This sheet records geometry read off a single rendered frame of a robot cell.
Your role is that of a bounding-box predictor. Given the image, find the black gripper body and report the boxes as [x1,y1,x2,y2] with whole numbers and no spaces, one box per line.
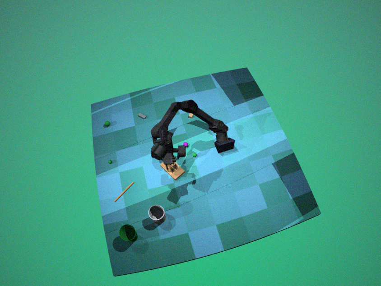
[166,145,186,157]

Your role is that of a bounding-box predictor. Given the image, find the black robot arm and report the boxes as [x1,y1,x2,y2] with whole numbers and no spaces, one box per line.
[151,100,229,165]

